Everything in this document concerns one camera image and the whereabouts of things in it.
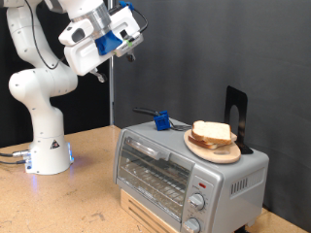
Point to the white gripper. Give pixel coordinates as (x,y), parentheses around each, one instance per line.
(81,61)

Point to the metal spatula with blue block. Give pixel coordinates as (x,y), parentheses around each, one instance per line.
(162,121)

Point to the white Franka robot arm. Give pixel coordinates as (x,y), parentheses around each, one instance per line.
(42,129)

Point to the wooden riser under oven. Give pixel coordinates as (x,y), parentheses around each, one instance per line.
(136,210)

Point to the silver oven knob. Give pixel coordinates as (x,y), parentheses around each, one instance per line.
(196,202)
(192,226)

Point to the silver toaster oven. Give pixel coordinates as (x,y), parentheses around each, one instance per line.
(226,181)

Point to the vertical metal pole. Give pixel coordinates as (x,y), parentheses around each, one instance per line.
(111,97)

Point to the black backdrop curtain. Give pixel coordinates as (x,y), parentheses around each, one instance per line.
(90,106)

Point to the dark grey backdrop curtain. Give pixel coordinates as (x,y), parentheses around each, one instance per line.
(194,48)

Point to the black metal bookend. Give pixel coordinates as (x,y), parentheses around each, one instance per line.
(241,103)

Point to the round wooden cutting board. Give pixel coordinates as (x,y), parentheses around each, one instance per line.
(223,155)

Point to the white wrist camera blue mount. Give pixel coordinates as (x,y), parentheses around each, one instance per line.
(124,19)

